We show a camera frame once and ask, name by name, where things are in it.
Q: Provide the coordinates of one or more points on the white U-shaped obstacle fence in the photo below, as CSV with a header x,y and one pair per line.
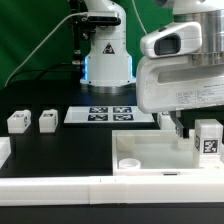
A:
x,y
204,187

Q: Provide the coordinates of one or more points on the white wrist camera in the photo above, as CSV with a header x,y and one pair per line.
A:
x,y
177,38

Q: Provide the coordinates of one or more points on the white AprilTag base plate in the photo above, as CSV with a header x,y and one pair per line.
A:
x,y
106,114

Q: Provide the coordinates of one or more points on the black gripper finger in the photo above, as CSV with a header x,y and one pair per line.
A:
x,y
181,130

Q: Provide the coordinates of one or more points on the white square tabletop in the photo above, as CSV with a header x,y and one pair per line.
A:
x,y
157,152

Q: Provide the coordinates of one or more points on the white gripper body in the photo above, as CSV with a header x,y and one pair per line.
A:
x,y
171,84

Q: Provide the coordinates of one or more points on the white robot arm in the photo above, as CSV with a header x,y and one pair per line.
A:
x,y
108,66

